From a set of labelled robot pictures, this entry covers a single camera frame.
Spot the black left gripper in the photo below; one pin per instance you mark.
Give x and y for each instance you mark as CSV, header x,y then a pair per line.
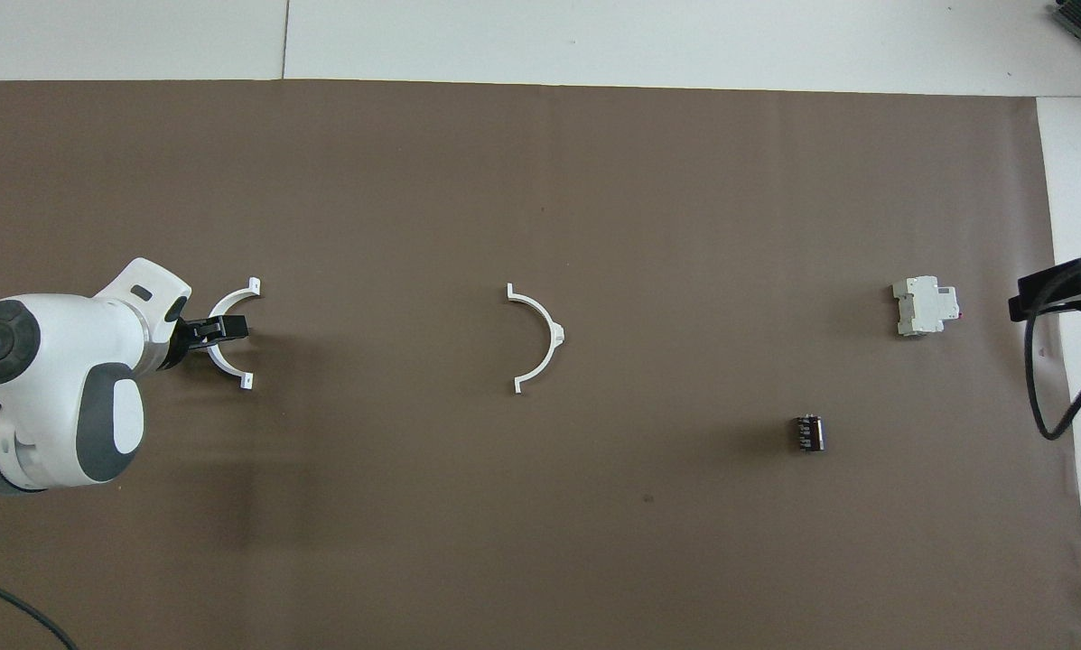
x,y
179,338

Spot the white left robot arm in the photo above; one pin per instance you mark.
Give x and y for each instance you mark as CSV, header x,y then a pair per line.
x,y
52,388

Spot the white circuit breaker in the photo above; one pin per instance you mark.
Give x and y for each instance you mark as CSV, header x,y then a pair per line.
x,y
924,307

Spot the black cylindrical capacitor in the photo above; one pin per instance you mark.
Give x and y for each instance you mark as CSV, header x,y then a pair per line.
x,y
808,432

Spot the brown table mat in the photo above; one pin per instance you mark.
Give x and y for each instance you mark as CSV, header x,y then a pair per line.
x,y
504,181

